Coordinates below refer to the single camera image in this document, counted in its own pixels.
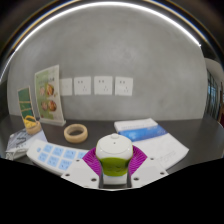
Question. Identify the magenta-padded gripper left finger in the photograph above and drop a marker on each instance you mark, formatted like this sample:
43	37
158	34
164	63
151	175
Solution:
80	172

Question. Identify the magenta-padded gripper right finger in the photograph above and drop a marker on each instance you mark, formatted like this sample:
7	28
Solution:
146	172

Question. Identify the white and green charger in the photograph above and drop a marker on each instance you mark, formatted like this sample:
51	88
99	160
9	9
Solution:
114	149

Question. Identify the white power strip blue sockets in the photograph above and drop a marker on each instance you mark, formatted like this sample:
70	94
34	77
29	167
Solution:
51	156

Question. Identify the white and blue booklet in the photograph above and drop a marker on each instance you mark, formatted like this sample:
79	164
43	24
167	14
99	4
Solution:
160	141

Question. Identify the beige tape roll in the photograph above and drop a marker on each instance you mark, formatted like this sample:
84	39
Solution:
68	134

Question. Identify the grey plastic bag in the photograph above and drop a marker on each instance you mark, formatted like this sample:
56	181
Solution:
23	140

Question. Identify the small green sign wooden base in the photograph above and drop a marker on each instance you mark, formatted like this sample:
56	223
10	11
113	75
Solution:
26	106

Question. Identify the acrylic menu stand food pictures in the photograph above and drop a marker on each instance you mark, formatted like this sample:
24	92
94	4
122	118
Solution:
47	93

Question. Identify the curved ceiling light strip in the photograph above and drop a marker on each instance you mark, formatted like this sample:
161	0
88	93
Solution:
110	3

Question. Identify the blank white wall plate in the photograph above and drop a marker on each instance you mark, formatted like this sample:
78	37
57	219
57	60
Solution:
66	87

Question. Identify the white wall socket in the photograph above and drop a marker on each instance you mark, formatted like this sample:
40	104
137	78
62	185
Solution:
82	85
123	86
103	85

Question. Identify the glass partition dark frame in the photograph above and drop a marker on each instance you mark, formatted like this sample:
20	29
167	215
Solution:
214	96

